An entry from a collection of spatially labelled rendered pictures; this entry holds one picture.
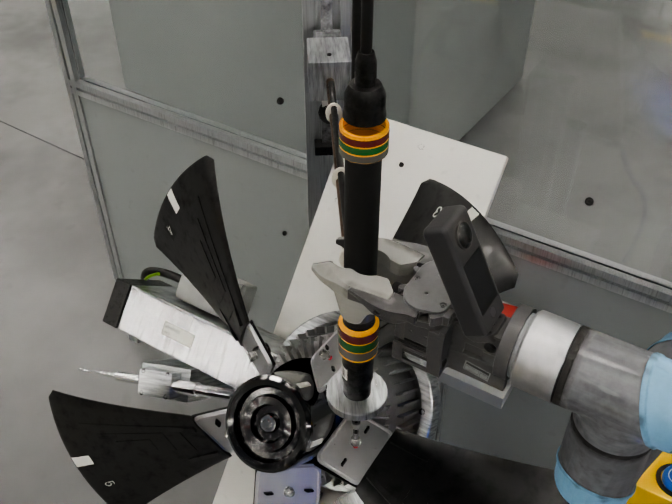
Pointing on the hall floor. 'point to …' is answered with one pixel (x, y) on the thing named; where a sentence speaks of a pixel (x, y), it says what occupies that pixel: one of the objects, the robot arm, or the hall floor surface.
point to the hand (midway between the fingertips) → (336, 252)
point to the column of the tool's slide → (317, 171)
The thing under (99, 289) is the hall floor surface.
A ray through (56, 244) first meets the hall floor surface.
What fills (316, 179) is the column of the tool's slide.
